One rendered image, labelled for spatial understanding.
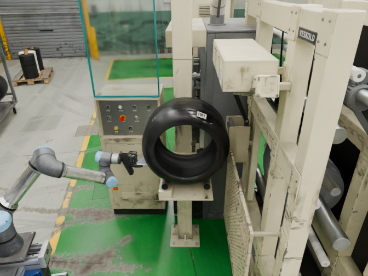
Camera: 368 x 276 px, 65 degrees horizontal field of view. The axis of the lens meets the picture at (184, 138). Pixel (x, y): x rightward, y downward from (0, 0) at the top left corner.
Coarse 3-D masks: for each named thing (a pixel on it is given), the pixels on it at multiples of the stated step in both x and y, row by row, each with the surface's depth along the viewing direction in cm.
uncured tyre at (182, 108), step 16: (160, 112) 173; (176, 112) 167; (192, 112) 167; (208, 112) 170; (160, 128) 169; (208, 128) 168; (224, 128) 174; (144, 144) 177; (160, 144) 205; (224, 144) 174; (160, 160) 204; (176, 160) 210; (192, 160) 210; (208, 160) 206; (224, 160) 181; (160, 176) 186; (176, 176) 186; (192, 176) 187; (208, 176) 185
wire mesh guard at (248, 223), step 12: (228, 168) 227; (228, 180) 223; (228, 192) 226; (240, 192) 169; (228, 204) 223; (228, 216) 225; (240, 216) 172; (240, 228) 170; (228, 240) 223; (240, 240) 170; (240, 252) 171; (240, 264) 171
